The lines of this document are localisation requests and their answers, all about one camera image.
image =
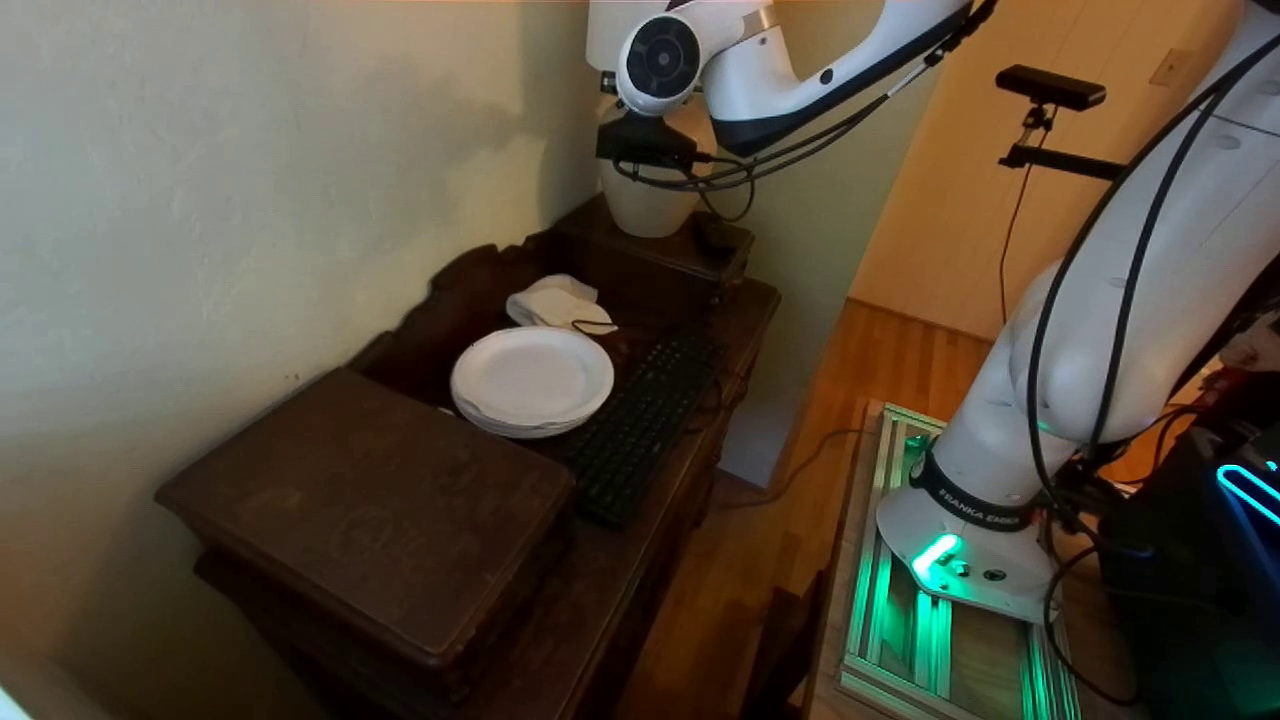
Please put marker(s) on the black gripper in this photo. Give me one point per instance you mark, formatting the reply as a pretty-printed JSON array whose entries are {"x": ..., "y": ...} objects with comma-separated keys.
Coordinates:
[{"x": 645, "y": 141}]

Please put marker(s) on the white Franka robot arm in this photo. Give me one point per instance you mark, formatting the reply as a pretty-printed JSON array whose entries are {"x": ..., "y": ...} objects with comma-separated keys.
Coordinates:
[{"x": 1065, "y": 363}]

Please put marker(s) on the small dark wooden riser box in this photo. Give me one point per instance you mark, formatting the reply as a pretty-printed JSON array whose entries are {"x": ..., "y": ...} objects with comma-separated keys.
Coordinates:
[{"x": 586, "y": 253}]

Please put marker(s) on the white folded cloth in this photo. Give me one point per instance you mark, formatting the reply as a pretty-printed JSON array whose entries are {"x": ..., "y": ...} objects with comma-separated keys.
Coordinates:
[{"x": 555, "y": 307}]

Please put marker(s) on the white round plate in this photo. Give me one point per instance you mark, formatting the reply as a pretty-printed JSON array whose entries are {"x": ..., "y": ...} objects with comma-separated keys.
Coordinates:
[{"x": 528, "y": 383}]

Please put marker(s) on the black computer keyboard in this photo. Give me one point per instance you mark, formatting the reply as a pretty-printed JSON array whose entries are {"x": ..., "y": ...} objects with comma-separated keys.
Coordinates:
[{"x": 643, "y": 424}]

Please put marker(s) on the beige door panel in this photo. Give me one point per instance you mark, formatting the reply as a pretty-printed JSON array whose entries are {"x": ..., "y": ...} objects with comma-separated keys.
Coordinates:
[{"x": 963, "y": 226}]

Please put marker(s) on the dark wooden dresser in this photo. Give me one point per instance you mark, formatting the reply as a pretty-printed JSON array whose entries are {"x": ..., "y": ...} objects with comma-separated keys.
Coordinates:
[{"x": 626, "y": 573}]

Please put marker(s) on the dark wooden lidded box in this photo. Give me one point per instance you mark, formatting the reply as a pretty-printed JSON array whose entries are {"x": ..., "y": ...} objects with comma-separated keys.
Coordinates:
[{"x": 372, "y": 513}]

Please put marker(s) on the robot stand with green light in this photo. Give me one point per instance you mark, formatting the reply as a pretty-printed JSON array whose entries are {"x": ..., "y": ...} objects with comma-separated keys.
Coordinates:
[{"x": 923, "y": 641}]

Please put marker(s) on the black computer with neon lights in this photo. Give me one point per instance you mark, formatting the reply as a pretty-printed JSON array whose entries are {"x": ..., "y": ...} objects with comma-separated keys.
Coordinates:
[{"x": 1202, "y": 573}]

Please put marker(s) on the black stereo camera bar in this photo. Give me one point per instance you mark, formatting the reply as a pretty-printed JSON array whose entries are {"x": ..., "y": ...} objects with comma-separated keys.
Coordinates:
[{"x": 1048, "y": 85}]

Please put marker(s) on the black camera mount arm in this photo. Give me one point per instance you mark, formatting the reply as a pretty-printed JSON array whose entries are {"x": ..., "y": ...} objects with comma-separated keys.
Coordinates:
[{"x": 1061, "y": 160}]

